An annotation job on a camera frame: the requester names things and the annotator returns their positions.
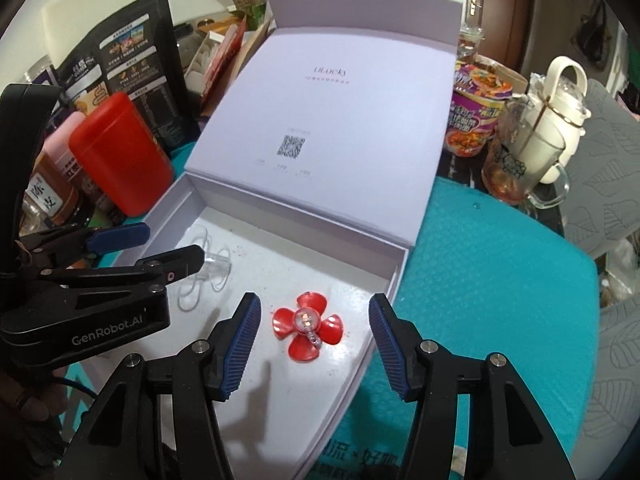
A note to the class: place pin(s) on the person's left hand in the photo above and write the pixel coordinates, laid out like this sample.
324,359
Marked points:
35,410

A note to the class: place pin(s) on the white box with packets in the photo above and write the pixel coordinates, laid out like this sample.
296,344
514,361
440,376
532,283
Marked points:
205,60

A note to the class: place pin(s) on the lavender gift box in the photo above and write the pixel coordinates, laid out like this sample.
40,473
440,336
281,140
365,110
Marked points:
320,110

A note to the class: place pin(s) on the black hanging bag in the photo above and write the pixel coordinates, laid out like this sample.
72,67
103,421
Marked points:
590,25

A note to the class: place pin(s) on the red flower hair clip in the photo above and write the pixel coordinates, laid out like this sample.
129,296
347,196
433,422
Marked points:
330,332

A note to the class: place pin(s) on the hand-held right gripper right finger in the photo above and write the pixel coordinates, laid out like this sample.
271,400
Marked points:
387,350

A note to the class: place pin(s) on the black printed pouch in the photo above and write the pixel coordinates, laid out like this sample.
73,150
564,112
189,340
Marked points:
145,60

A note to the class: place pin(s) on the glass mug with cartoon print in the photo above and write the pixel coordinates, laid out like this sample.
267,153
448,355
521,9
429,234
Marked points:
505,165

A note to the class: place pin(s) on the purple instant noodle cup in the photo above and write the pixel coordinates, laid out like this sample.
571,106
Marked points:
475,120

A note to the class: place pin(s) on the red snack packet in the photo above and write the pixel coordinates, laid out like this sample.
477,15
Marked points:
227,55

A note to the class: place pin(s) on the brown door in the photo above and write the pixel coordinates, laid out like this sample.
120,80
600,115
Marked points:
505,10

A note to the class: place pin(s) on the cream white kettle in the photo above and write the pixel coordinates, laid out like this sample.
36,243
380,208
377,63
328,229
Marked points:
567,90

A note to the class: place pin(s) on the red canister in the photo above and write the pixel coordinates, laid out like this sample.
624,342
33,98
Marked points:
120,155

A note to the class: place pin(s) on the pink-lidded jar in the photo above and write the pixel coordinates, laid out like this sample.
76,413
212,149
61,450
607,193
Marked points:
62,135

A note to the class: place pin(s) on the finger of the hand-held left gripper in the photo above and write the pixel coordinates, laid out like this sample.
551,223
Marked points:
120,237
175,265

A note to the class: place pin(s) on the teal padded mailer bag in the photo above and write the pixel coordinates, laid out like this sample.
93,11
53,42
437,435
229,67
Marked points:
500,310

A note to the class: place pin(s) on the white foam board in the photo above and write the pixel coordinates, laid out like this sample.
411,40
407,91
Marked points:
90,5

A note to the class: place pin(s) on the grey leaf-pattern back cushion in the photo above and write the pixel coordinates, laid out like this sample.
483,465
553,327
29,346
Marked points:
610,160

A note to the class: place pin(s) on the brown jar with white label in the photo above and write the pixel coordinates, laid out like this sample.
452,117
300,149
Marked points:
47,195

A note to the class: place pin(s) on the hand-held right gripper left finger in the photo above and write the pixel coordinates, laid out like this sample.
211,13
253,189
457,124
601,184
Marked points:
242,340

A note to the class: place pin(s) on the clear plastic hair clip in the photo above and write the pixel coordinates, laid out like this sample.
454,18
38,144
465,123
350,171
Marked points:
220,260

